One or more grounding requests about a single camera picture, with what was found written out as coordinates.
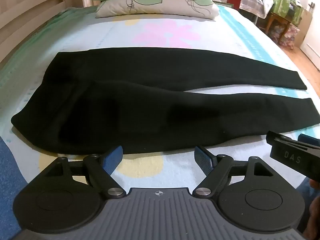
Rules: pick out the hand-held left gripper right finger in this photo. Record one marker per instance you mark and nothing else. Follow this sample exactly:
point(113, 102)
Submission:
point(203, 156)

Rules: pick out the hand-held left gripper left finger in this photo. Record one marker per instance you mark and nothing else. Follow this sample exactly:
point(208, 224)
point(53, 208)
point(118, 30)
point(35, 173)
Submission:
point(113, 156)

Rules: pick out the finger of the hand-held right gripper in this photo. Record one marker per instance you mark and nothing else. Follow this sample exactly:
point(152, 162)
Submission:
point(310, 140)
point(295, 158)

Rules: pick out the black pants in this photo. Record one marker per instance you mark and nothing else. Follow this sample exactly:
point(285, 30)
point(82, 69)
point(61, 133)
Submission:
point(125, 92)

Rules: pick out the person's right forearm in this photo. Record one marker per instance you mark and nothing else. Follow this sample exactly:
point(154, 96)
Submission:
point(315, 205)

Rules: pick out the blue blanket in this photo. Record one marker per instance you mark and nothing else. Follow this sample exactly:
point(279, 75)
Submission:
point(12, 170)

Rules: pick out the cardboard box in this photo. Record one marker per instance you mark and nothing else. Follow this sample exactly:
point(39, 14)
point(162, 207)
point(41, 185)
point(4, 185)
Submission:
point(305, 25)

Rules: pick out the wooden side table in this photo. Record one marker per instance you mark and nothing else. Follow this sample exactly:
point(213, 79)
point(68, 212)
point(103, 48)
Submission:
point(275, 22)

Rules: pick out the floral pastel bed sheet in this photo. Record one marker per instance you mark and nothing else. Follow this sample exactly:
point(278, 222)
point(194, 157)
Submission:
point(162, 35)

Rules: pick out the green printed cloth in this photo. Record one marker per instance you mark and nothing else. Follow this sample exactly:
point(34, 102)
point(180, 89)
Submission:
point(287, 5)

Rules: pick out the light wooden bed headboard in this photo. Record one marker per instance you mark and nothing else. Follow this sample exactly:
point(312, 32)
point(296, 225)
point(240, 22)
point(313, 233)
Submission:
point(25, 17)

